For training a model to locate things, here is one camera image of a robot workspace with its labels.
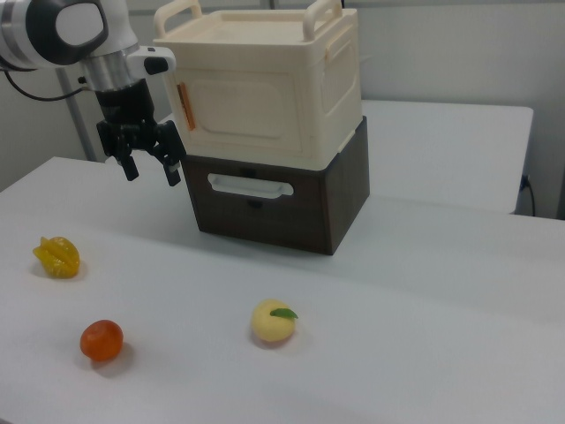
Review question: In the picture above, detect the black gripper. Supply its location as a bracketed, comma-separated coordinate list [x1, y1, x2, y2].
[94, 79, 185, 188]

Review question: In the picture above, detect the orange door handle strip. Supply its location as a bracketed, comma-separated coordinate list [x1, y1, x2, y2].
[175, 82, 196, 133]

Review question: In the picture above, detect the cream cabinet door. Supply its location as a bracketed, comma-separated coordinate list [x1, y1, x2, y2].
[176, 68, 321, 161]

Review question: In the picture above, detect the cream plastic storage cabinet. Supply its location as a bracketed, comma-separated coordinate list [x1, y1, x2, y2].
[152, 0, 364, 171]

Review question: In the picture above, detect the yellow toy starfruit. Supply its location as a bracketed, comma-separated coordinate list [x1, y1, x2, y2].
[31, 236, 81, 280]

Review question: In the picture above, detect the orange toy mandarin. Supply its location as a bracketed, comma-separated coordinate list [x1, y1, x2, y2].
[79, 319, 124, 362]

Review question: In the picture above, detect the dark brown drawer box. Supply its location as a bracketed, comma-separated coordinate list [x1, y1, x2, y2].
[180, 115, 371, 256]

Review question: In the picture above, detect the pale yellow toy fruit with leaf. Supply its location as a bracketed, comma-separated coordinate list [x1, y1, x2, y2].
[250, 299, 299, 344]

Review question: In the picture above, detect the white drawer handle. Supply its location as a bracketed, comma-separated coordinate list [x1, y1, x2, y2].
[207, 172, 295, 200]

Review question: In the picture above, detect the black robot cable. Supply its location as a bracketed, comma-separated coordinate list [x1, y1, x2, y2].
[3, 69, 87, 102]

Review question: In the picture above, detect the cream cabinet carry handle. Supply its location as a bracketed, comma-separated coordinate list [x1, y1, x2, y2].
[302, 0, 343, 39]
[152, 0, 204, 37]

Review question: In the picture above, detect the black cable at table edge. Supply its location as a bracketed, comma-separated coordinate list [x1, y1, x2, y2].
[520, 174, 538, 217]

